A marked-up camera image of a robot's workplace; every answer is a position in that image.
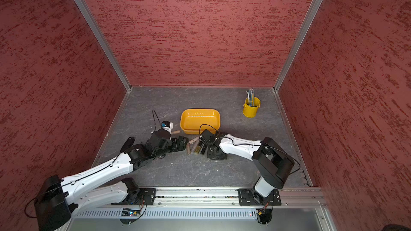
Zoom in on gold lipstick tube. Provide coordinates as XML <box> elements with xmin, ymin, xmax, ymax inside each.
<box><xmin>186</xmin><ymin>143</ymin><xmax>191</xmax><ymax>155</ymax></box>

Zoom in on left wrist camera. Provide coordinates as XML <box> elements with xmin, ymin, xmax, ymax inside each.
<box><xmin>161</xmin><ymin>121</ymin><xmax>174</xmax><ymax>133</ymax></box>

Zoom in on vented metal panel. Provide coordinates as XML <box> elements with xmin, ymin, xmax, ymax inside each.
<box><xmin>74</xmin><ymin>207</ymin><xmax>257</xmax><ymax>220</ymax></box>

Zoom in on pens in cup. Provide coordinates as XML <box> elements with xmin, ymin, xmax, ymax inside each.
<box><xmin>246</xmin><ymin>88</ymin><xmax>255</xmax><ymax>107</ymax></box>

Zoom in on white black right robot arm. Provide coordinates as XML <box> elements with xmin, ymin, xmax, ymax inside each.
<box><xmin>200</xmin><ymin>129</ymin><xmax>295</xmax><ymax>198</ymax></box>

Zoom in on aluminium corner post right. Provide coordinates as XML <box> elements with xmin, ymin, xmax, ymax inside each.
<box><xmin>274</xmin><ymin>0</ymin><xmax>323</xmax><ymax>94</ymax></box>

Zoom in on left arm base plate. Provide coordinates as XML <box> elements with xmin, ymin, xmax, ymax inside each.
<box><xmin>111</xmin><ymin>188</ymin><xmax>157</xmax><ymax>206</ymax></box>

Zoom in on pink nude lip gloss tube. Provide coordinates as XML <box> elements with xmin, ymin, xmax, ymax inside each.
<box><xmin>188</xmin><ymin>136</ymin><xmax>200</xmax><ymax>144</ymax></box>

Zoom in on aluminium front rail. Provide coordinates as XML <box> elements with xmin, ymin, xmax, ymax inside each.
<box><xmin>74</xmin><ymin>184</ymin><xmax>327</xmax><ymax>210</ymax></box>

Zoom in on aluminium corner post left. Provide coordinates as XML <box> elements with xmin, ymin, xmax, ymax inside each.
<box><xmin>74</xmin><ymin>0</ymin><xmax>132</xmax><ymax>93</ymax></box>

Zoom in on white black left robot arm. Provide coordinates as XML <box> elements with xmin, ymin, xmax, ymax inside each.
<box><xmin>33</xmin><ymin>129</ymin><xmax>188</xmax><ymax>231</ymax></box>

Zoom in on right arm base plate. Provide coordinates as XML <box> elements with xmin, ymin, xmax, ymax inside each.
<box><xmin>238</xmin><ymin>189</ymin><xmax>281</xmax><ymax>206</ymax></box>

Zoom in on yellow plastic storage tray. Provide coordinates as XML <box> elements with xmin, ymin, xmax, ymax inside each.
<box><xmin>180</xmin><ymin>109</ymin><xmax>220</xmax><ymax>135</ymax></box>

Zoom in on aluminium corner post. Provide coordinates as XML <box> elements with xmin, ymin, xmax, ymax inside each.
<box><xmin>274</xmin><ymin>0</ymin><xmax>323</xmax><ymax>94</ymax></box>
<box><xmin>74</xmin><ymin>0</ymin><xmax>132</xmax><ymax>93</ymax></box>

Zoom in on yellow pen cup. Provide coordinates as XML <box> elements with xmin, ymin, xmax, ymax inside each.
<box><xmin>243</xmin><ymin>97</ymin><xmax>261</xmax><ymax>118</ymax></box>

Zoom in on silver pink lipstick tube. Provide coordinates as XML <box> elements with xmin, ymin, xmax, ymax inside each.
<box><xmin>191</xmin><ymin>140</ymin><xmax>200</xmax><ymax>153</ymax></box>

